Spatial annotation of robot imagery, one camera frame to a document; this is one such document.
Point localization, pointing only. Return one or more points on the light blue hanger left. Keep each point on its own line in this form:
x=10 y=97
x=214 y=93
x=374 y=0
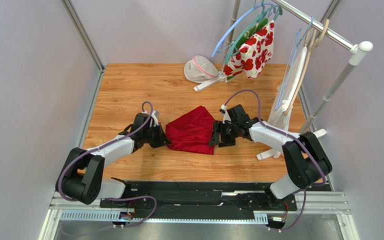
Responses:
x=241 y=20

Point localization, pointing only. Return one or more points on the white metal clothes rack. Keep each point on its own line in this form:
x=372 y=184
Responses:
x=354 y=114

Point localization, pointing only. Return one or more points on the red floral cloth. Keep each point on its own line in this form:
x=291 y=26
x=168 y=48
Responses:
x=253 y=54

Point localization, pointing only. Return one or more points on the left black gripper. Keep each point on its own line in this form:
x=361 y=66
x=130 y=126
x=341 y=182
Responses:
x=162 y=140

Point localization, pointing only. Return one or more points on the wooden hanger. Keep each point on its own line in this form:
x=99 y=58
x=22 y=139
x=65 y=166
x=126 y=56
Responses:
x=311 y=45

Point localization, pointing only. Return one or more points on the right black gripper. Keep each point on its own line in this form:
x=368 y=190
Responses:
x=223 y=133

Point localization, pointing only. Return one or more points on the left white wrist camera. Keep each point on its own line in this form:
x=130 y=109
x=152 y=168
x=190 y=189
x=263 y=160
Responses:
x=154 y=122

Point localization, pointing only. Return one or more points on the light blue hanger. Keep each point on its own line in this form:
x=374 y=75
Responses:
x=291 y=60
x=241 y=20

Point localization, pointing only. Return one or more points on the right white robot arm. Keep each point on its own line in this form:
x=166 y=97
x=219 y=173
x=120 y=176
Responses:
x=305 y=159

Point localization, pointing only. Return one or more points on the white towel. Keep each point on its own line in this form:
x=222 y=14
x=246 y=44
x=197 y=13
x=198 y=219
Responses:
x=280 y=113

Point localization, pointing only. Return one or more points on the white mesh laundry bag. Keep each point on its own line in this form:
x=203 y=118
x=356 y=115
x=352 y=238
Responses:
x=200 y=69

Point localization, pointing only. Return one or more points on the teal hanger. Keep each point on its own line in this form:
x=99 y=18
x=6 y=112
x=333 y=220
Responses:
x=252 y=31

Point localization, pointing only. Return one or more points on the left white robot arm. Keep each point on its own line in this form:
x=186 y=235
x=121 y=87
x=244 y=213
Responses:
x=81 y=178

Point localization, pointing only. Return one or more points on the light blue hanger right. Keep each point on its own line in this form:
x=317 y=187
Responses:
x=291 y=60

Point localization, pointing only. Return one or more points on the dark red cloth napkin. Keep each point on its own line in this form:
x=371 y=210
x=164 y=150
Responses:
x=192 y=132

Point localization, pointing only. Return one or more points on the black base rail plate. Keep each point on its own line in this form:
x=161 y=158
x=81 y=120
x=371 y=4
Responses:
x=200 y=200

